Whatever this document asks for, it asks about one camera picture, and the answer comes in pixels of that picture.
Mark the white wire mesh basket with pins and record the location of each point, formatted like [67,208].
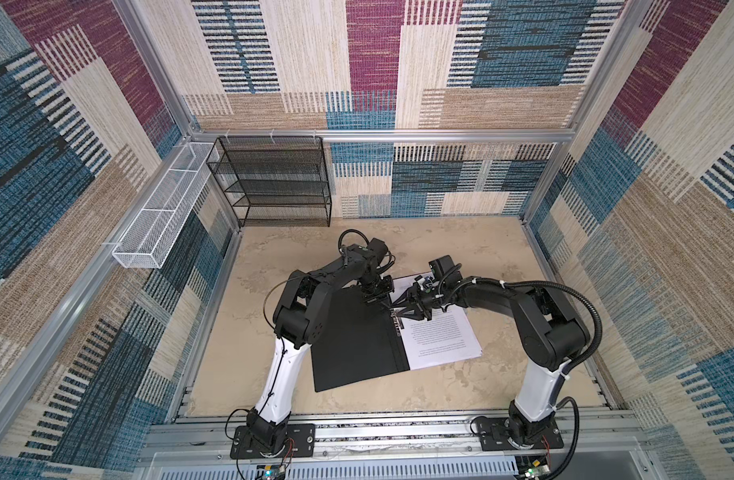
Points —
[155,228]

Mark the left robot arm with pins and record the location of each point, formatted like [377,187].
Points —
[298,321]

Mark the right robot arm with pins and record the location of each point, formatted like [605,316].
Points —
[559,328]

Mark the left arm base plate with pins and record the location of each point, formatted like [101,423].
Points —
[292,441]

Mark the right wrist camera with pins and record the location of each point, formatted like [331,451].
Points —
[445,271]

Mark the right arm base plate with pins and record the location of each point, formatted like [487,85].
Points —
[511,434]

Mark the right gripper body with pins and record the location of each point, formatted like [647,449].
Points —
[431,298]

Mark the orange black file folder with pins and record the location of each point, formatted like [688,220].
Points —
[360,342]

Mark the black wire mesh shelf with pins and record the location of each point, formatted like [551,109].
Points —
[273,181]

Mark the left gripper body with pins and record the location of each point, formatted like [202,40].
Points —
[368,285]

